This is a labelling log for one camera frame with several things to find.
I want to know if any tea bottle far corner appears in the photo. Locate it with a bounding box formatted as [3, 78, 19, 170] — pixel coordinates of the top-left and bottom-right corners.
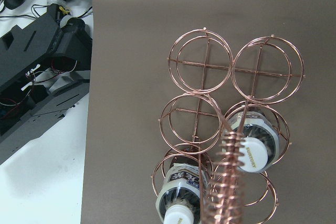
[155, 163, 208, 223]

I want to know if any copper wire bottle basket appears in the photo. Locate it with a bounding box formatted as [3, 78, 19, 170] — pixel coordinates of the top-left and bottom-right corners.
[151, 28, 305, 223]

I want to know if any tea bottle middle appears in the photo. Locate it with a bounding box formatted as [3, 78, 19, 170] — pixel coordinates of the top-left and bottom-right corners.
[238, 109, 280, 173]

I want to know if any black equipment case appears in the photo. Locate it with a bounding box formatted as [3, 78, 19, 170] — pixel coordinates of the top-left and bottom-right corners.
[1, 13, 92, 162]

